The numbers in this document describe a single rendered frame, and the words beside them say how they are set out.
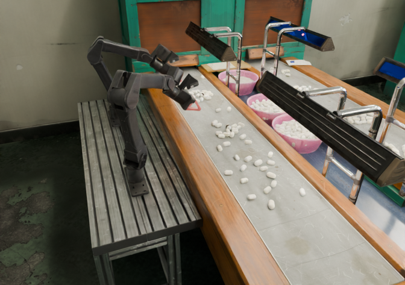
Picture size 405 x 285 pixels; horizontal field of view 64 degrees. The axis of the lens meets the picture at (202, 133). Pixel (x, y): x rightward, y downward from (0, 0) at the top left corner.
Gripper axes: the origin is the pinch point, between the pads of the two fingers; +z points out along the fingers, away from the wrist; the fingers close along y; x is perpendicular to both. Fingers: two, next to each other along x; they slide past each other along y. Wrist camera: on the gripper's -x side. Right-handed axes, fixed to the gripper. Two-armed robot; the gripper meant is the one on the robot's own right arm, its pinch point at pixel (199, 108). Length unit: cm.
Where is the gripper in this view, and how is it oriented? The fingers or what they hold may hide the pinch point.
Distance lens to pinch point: 151.5
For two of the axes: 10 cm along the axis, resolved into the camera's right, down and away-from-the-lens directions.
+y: -3.2, -4.7, 8.2
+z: 7.2, 4.3, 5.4
